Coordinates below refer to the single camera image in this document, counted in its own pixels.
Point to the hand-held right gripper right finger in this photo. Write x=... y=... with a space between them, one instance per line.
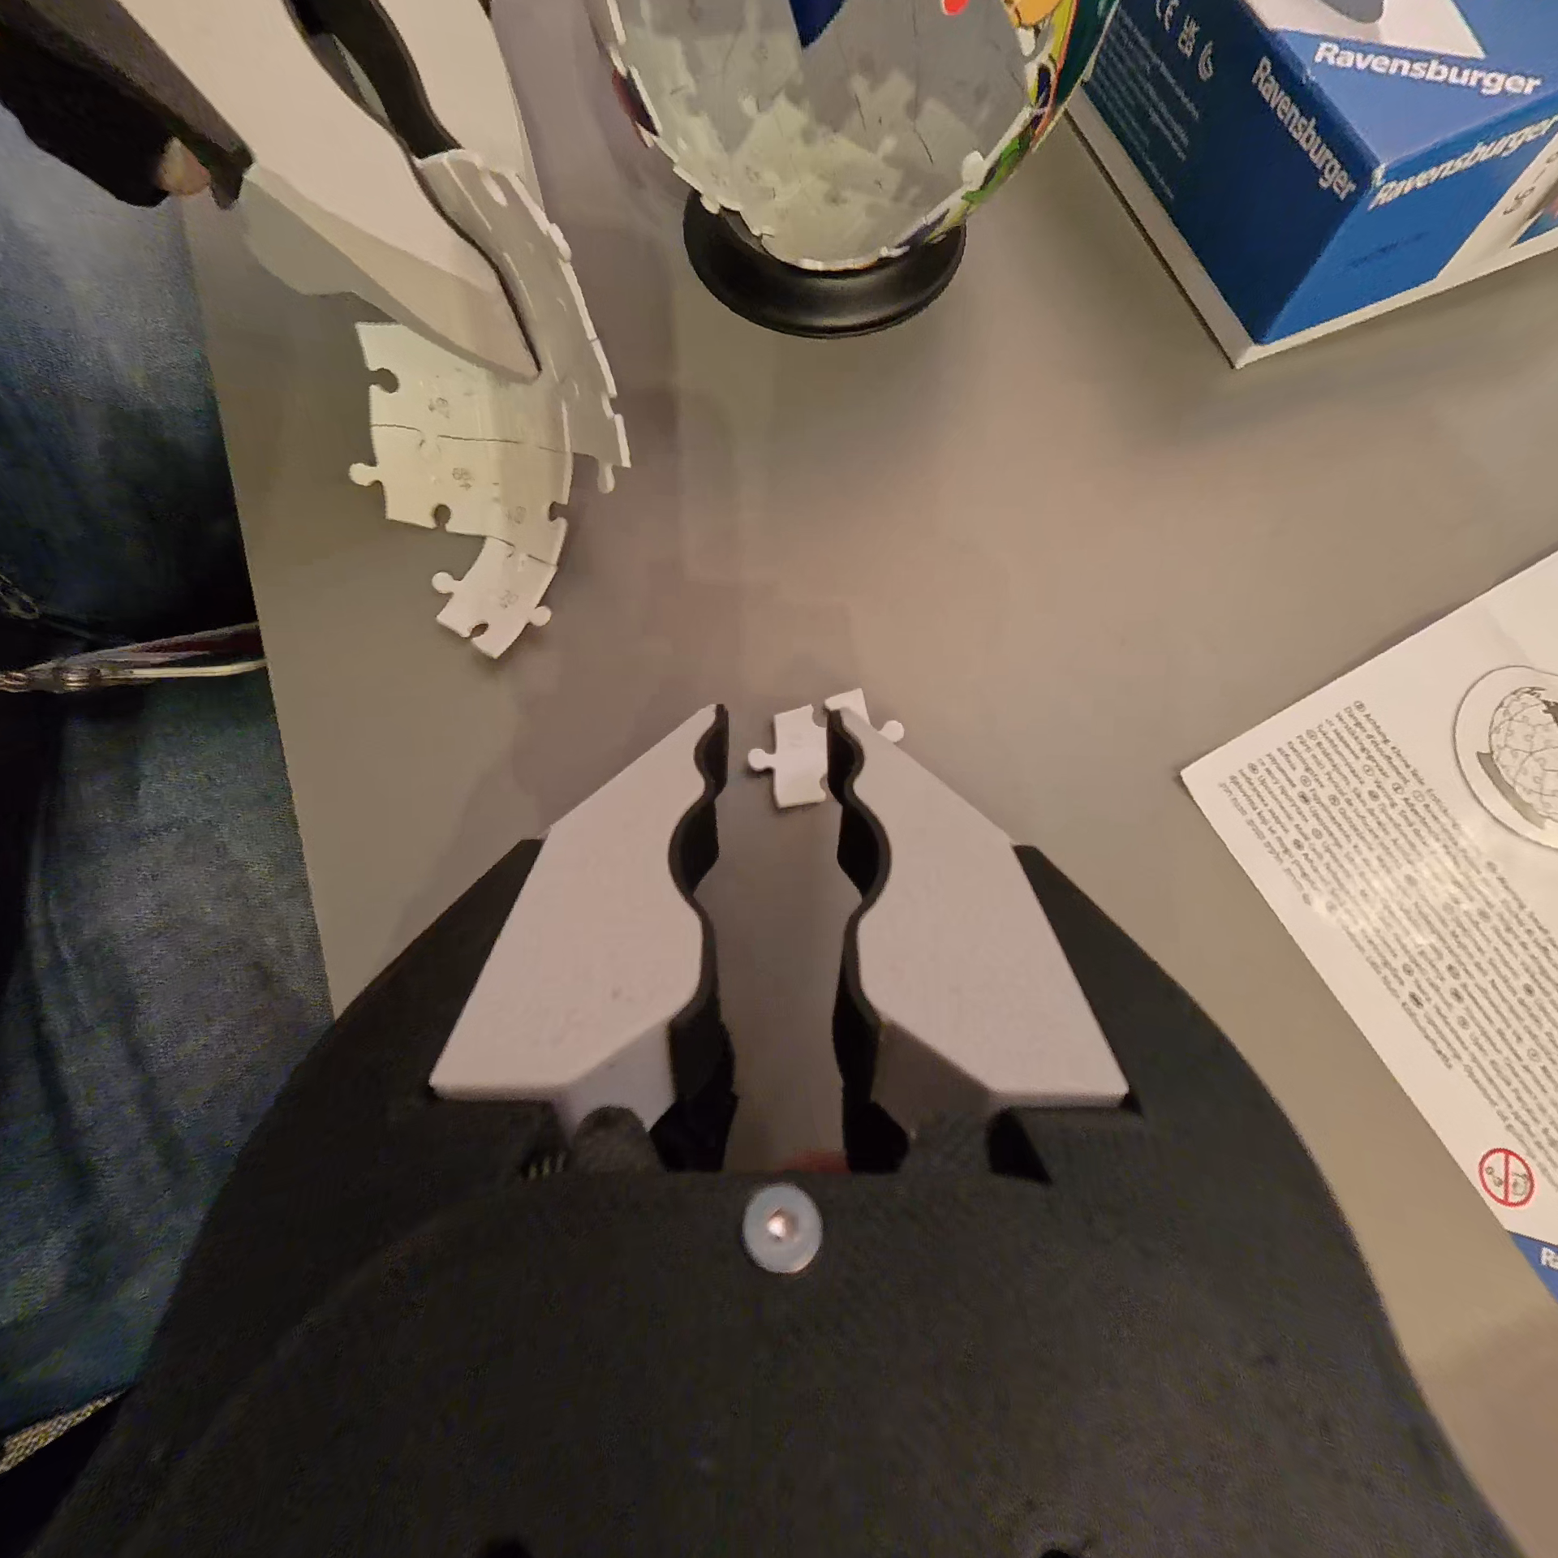
x=974 y=975

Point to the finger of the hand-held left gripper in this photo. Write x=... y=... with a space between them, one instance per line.
x=353 y=231
x=463 y=85

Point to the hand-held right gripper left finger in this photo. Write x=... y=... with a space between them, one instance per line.
x=585 y=975

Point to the curved puzzle piece strip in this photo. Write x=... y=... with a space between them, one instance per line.
x=487 y=451

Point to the colourful puzzle ball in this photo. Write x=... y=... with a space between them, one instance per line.
x=828 y=123

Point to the black ball stand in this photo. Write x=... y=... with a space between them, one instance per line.
x=828 y=304

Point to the blue puzzle box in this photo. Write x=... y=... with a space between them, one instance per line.
x=1339 y=220

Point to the person's left hand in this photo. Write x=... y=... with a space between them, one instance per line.
x=182 y=171

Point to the person's jeans leg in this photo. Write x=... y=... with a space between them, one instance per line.
x=122 y=488

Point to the white instruction leaflet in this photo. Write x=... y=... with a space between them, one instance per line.
x=1399 y=913

